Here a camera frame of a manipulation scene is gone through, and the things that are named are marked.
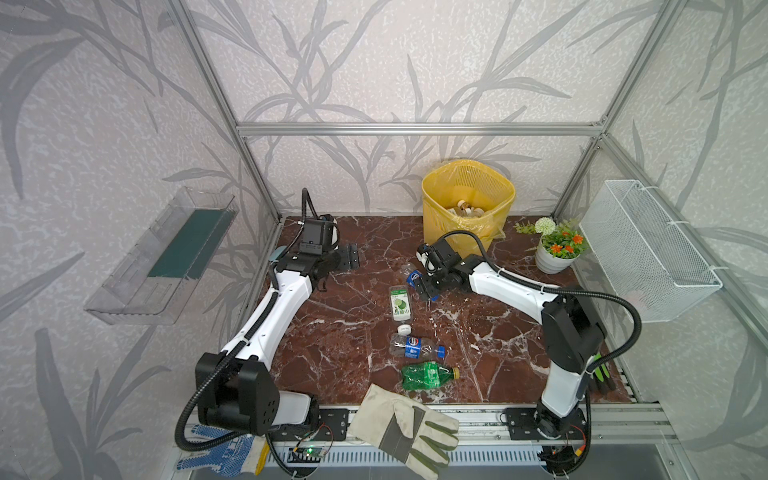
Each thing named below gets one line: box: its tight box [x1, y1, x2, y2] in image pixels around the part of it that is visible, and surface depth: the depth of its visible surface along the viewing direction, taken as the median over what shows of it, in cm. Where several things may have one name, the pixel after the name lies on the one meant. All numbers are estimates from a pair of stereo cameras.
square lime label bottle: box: [389, 284, 412, 333], surface depth 93 cm
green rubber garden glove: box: [593, 352, 610, 382], surface depth 82 cm
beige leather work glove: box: [348, 383, 459, 480], surface depth 74 cm
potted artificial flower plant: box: [515, 216, 587, 275], surface depth 98 cm
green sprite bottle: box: [401, 361, 461, 390], surface depth 81 cm
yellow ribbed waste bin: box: [422, 159, 516, 260], surface depth 97 cm
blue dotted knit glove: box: [176, 424, 270, 476], surface depth 70 cm
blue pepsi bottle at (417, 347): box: [389, 333, 447, 360], surface depth 84 cm
